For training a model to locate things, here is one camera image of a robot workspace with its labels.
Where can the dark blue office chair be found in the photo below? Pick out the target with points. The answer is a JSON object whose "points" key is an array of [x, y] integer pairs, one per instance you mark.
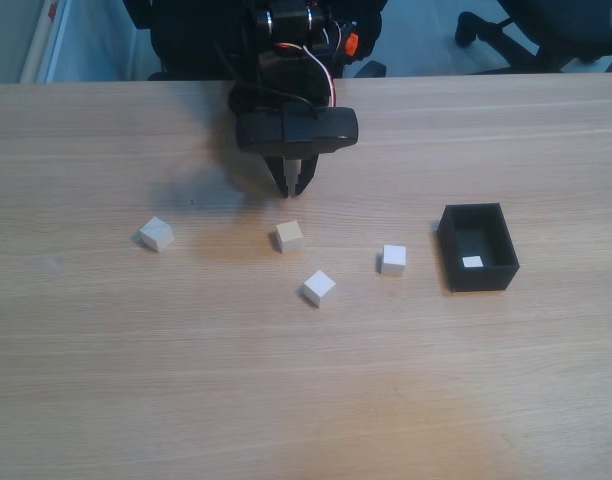
{"points": [[561, 25]]}

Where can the white wooden block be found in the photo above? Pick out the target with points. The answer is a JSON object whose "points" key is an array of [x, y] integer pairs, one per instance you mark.
{"points": [[393, 259], [472, 262], [318, 287], [290, 237], [156, 235]]}

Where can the black oval camera box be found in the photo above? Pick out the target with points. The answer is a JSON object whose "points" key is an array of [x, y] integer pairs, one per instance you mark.
{"points": [[296, 132]]}

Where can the white panel red mark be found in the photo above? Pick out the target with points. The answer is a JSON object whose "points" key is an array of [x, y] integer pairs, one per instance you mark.
{"points": [[38, 50]]}

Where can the black open box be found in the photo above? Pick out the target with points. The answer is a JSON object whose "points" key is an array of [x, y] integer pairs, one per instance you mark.
{"points": [[481, 280]]}

